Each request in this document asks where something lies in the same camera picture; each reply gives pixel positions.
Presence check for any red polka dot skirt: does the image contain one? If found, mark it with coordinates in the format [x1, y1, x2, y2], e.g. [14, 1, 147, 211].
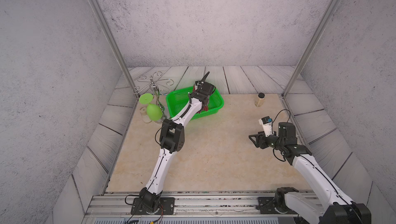
[200, 105, 208, 112]

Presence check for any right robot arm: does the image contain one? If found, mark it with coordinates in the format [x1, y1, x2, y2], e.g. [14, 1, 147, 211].
[249, 116, 372, 224]

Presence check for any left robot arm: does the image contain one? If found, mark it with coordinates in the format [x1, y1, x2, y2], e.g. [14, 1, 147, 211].
[138, 72, 216, 213]

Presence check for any green plastic basket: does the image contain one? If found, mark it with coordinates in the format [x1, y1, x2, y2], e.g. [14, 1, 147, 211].
[165, 84, 225, 121]

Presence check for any small spice jar black lid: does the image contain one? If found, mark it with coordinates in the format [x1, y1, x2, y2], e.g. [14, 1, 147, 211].
[255, 93, 265, 107]

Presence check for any green plastic wine glass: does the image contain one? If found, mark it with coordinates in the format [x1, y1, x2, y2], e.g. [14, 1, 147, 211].
[139, 93, 163, 121]

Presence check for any small clear glass cup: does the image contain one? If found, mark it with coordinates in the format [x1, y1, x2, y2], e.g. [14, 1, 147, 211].
[139, 106, 152, 124]

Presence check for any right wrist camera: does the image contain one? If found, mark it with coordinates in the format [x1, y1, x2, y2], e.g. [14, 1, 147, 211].
[259, 116, 273, 137]

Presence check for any silver wire glass rack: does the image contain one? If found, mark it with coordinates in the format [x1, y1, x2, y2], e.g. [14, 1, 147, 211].
[137, 71, 174, 123]

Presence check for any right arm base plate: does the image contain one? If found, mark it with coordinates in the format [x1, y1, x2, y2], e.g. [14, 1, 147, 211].
[256, 197, 297, 215]

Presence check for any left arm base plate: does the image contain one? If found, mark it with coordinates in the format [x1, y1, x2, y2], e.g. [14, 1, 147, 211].
[131, 197, 175, 215]

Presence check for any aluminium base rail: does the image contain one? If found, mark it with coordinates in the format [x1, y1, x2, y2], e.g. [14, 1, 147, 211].
[82, 191, 305, 224]

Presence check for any left aluminium frame post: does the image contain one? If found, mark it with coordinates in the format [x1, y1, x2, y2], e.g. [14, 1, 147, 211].
[88, 0, 140, 98]

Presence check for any aluminium frame post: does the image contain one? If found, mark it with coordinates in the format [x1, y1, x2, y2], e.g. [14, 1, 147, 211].
[88, 0, 140, 98]
[282, 0, 341, 99]

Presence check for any right aluminium frame post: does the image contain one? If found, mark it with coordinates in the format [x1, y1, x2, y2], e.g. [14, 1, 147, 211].
[282, 0, 341, 99]

